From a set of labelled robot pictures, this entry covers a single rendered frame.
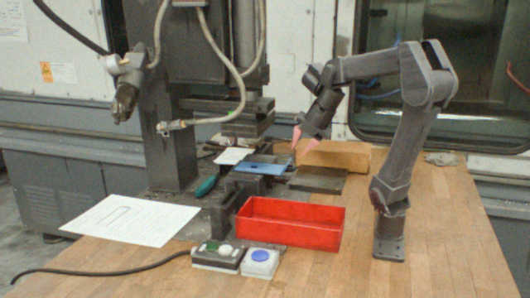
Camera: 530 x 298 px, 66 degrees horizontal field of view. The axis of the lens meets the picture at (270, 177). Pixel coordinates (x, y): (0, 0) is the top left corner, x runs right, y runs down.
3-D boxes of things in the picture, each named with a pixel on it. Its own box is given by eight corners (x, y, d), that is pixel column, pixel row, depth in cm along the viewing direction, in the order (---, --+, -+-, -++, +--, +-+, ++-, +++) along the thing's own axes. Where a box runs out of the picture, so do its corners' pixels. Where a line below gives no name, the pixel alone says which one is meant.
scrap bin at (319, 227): (338, 253, 93) (339, 231, 91) (235, 237, 100) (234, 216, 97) (344, 228, 104) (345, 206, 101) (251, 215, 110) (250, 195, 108)
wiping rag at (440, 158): (423, 168, 142) (464, 168, 138) (424, 161, 141) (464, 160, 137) (421, 155, 154) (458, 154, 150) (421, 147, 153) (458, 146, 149)
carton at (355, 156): (368, 176, 135) (369, 154, 132) (294, 169, 142) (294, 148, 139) (370, 163, 147) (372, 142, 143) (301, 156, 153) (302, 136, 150)
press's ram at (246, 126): (260, 150, 106) (257, 28, 94) (171, 142, 112) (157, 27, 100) (278, 130, 121) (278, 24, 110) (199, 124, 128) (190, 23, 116)
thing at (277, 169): (286, 176, 113) (286, 166, 112) (233, 170, 117) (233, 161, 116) (291, 166, 119) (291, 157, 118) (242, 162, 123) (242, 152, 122)
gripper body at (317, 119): (297, 115, 112) (311, 93, 109) (329, 135, 112) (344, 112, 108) (292, 122, 106) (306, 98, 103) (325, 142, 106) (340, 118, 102)
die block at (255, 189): (258, 209, 113) (258, 184, 110) (225, 204, 116) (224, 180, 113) (277, 180, 131) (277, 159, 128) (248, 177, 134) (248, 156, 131)
